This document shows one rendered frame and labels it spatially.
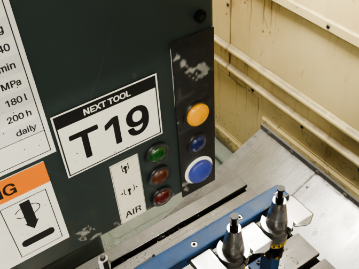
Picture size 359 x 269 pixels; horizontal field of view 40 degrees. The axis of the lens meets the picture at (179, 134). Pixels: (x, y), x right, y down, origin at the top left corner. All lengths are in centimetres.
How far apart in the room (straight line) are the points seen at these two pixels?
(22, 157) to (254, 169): 133
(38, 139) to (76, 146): 4
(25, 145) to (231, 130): 160
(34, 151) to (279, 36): 118
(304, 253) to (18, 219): 102
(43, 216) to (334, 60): 105
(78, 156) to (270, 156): 131
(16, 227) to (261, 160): 131
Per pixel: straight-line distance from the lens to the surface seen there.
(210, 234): 99
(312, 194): 160
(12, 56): 36
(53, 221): 47
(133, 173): 48
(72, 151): 43
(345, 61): 135
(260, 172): 168
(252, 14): 158
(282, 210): 97
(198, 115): 47
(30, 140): 40
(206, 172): 53
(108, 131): 43
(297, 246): 139
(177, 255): 96
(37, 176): 43
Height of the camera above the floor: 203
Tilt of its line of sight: 43 degrees down
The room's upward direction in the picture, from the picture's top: 4 degrees counter-clockwise
